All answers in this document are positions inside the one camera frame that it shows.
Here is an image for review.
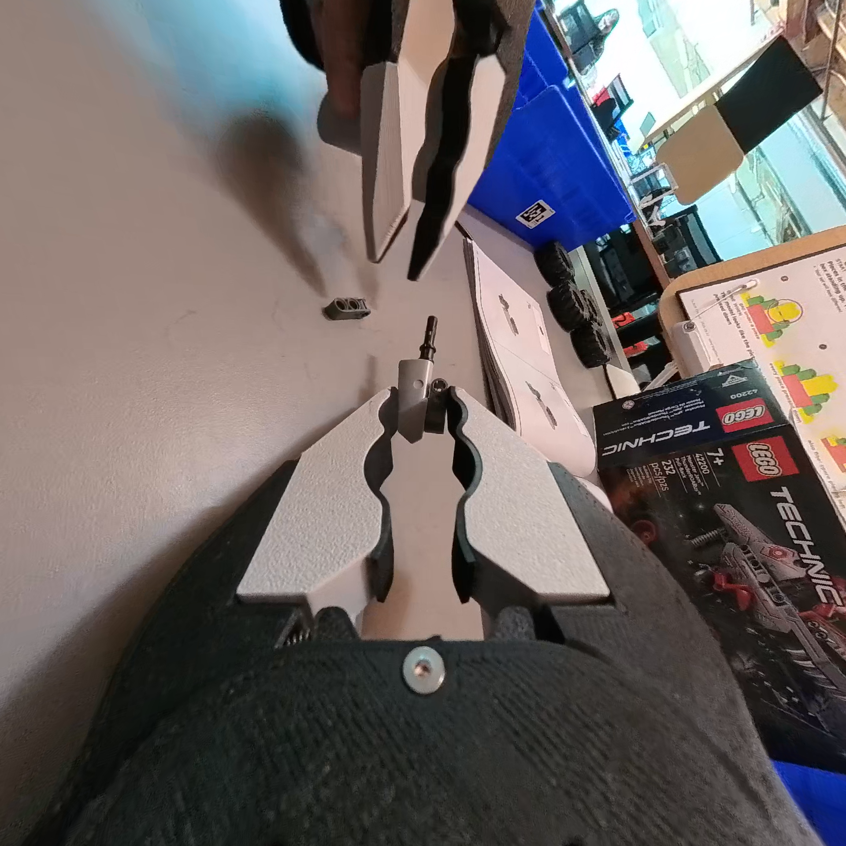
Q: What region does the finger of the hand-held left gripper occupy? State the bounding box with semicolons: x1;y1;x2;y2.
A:
359;0;458;263
405;0;513;283

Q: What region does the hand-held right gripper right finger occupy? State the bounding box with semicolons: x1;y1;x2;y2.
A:
447;386;612;623

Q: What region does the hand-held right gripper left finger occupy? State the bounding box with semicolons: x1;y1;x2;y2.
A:
235;387;399;629

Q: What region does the white toy brick assembly with pin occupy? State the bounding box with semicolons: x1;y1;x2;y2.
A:
397;316;450;444

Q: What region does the grey desk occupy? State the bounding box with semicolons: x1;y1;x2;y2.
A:
0;0;641;794

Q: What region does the person's left hand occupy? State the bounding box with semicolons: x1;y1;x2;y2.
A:
324;0;366;121

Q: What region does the blue plastic bin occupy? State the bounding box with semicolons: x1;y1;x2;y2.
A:
464;0;638;253

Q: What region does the open instruction booklet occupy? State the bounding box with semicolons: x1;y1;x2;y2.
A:
456;221;599;478

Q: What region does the dark toy set box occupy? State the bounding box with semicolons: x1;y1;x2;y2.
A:
593;360;846;774

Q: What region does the beige and black panel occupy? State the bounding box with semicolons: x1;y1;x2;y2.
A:
654;34;825;207

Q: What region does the dark cluttered shelf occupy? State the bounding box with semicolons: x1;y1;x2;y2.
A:
582;201;723;387

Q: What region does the white clamp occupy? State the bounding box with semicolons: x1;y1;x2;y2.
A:
673;320;726;376

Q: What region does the wooden board with printed sheet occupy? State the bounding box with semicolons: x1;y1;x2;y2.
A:
657;225;846;513

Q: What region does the blue container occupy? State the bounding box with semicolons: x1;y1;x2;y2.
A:
772;759;846;846

